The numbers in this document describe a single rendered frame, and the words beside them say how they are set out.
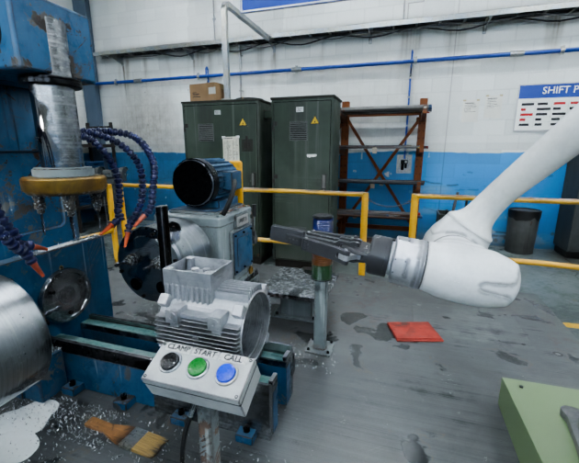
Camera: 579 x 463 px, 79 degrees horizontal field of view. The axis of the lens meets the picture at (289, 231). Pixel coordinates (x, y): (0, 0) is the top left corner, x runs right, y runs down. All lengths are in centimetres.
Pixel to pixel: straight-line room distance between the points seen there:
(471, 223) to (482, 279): 17
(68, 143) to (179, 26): 629
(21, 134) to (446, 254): 107
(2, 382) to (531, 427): 96
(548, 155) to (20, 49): 100
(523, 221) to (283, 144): 339
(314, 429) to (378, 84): 533
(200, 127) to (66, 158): 357
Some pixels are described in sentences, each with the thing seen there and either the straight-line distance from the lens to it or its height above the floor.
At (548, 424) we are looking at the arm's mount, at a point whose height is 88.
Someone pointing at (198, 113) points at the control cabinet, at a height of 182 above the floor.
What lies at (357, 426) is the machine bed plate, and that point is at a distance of 90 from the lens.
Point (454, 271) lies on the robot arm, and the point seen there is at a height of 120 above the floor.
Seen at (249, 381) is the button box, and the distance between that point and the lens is 58.
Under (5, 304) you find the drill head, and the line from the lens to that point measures 81.
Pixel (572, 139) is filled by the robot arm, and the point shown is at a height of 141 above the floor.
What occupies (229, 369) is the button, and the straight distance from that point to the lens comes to 57.
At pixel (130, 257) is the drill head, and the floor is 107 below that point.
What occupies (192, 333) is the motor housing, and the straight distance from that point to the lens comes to 78.
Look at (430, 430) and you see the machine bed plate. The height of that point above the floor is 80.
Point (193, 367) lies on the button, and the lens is 60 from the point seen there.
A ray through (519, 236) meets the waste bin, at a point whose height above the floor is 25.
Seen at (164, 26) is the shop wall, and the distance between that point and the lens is 736.
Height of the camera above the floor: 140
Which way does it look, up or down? 13 degrees down
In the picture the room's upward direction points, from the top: straight up
